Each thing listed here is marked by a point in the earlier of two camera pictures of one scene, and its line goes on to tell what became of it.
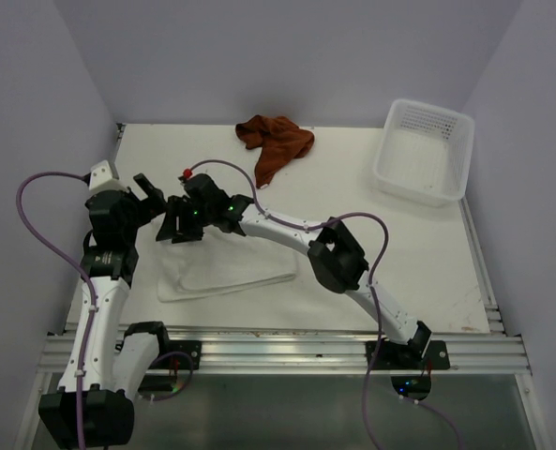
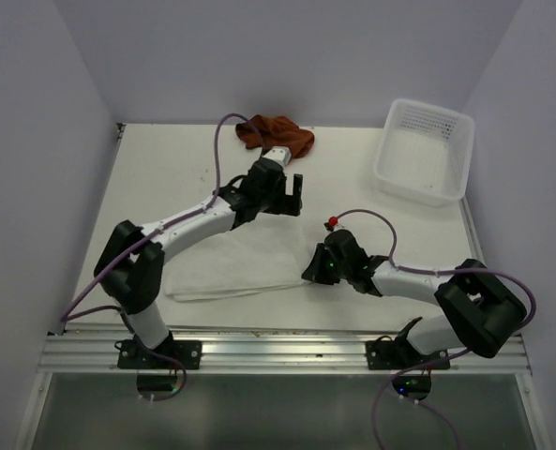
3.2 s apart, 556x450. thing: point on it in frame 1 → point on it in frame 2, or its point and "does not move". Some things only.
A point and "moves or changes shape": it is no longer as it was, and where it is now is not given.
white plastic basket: [424, 154] does not move
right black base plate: [393, 355] does not move
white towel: [218, 262] moves or changes shape
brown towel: [280, 142] does not move
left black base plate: [190, 348] does not move
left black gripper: [150, 206] → [286, 205]
